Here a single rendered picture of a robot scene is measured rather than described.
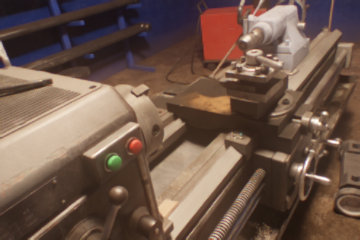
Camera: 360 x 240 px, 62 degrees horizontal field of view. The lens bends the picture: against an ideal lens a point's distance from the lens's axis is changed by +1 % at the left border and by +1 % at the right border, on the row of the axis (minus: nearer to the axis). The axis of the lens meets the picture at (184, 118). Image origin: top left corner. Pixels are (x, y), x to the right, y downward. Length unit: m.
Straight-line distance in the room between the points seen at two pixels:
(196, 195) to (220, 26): 3.37
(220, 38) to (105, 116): 3.71
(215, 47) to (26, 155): 3.88
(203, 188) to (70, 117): 0.61
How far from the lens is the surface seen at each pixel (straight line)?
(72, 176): 0.57
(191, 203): 1.01
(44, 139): 0.55
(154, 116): 0.91
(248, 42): 1.62
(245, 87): 1.15
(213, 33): 4.24
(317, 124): 1.31
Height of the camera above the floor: 1.56
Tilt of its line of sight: 29 degrees down
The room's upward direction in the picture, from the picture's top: 9 degrees counter-clockwise
